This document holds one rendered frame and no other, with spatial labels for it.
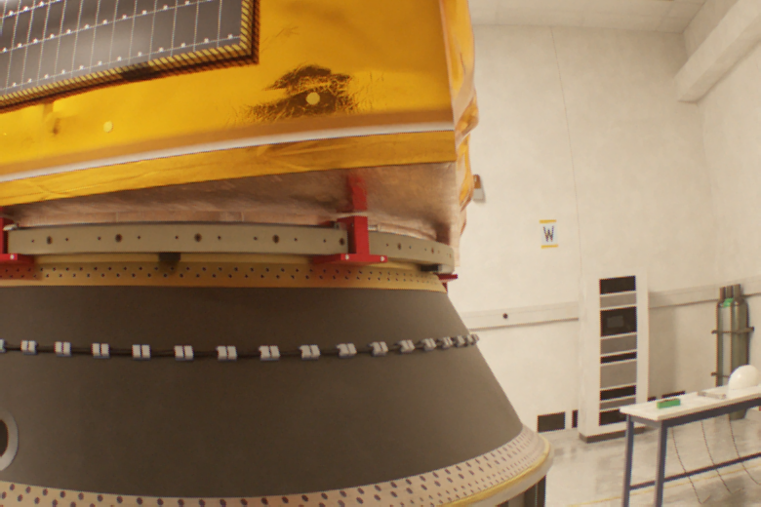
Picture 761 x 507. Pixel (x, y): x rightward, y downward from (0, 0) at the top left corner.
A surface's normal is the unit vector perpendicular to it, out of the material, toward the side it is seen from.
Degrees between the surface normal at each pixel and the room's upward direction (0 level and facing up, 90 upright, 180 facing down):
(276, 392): 62
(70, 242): 90
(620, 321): 90
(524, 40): 90
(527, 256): 90
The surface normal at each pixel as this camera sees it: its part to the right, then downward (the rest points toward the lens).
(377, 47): -0.08, -0.18
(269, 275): 0.48, -0.59
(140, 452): 0.20, -0.58
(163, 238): 0.33, -0.14
